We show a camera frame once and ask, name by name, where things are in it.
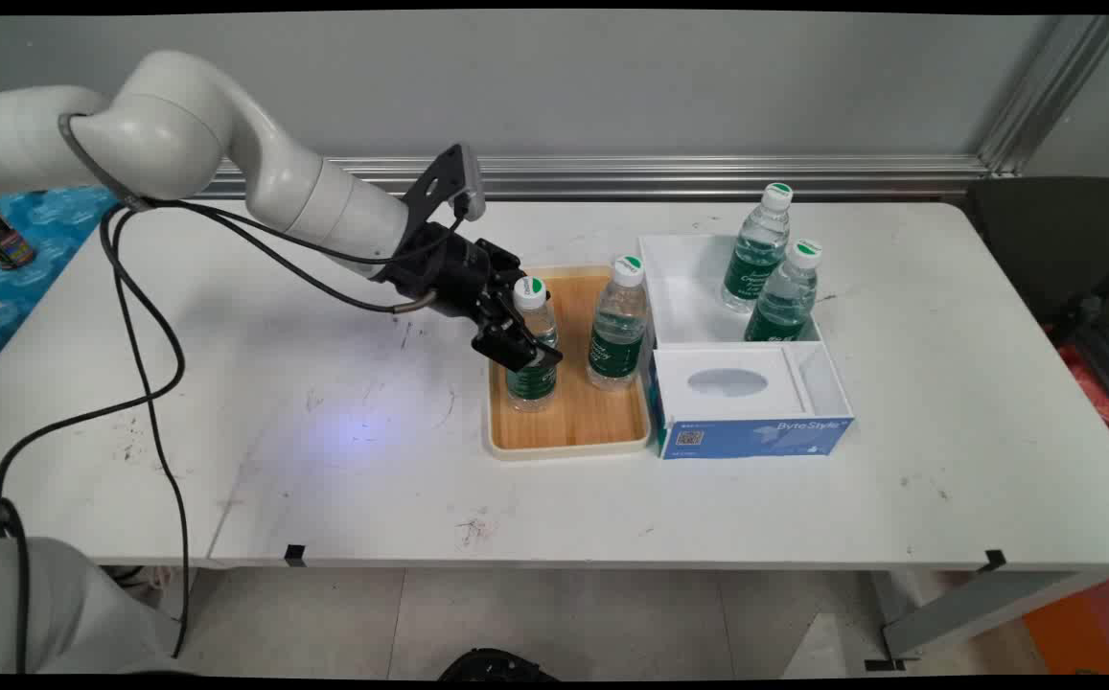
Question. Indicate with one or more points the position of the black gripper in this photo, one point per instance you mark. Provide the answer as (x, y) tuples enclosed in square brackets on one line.
[(439, 273)]

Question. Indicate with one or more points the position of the green label water bottle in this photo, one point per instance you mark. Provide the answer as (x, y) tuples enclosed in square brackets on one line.
[(533, 388), (784, 307), (755, 264), (616, 345)]

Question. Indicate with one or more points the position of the grey robot base cover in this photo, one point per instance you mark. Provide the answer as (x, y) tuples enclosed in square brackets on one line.
[(75, 613)]

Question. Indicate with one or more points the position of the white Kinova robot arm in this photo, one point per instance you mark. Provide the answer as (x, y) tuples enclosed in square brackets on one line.
[(180, 125)]

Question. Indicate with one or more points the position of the wooden tray with cream rim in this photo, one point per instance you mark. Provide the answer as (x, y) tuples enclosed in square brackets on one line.
[(573, 422)]

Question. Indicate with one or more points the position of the white open box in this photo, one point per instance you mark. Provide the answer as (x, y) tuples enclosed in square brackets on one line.
[(688, 307)]

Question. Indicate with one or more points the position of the blue ByteStyle tissue box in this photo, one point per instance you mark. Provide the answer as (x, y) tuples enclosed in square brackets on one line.
[(755, 436)]

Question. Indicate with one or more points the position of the black round object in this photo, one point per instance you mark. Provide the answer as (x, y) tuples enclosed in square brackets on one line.
[(496, 666)]

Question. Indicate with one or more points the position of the blue wrapped bottle pack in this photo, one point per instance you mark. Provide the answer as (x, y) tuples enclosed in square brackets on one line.
[(46, 230)]

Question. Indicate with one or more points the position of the colourful drink can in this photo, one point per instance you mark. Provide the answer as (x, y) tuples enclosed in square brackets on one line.
[(0, 238)]

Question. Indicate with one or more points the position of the black chair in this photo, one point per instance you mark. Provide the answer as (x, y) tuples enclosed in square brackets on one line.
[(1043, 240)]

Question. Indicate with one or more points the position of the grey table leg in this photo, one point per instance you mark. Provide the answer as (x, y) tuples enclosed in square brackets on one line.
[(976, 609)]

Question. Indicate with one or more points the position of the red patterned item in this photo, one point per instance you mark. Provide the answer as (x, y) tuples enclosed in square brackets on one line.
[(1096, 393)]

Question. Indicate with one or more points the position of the orange box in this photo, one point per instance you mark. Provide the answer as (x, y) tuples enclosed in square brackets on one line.
[(1091, 632)]

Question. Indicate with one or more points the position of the horizontal aluminium rail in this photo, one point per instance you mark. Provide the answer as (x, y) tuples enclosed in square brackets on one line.
[(707, 177)]

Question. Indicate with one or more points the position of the slanted aluminium post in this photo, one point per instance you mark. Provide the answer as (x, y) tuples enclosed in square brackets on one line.
[(1052, 96)]

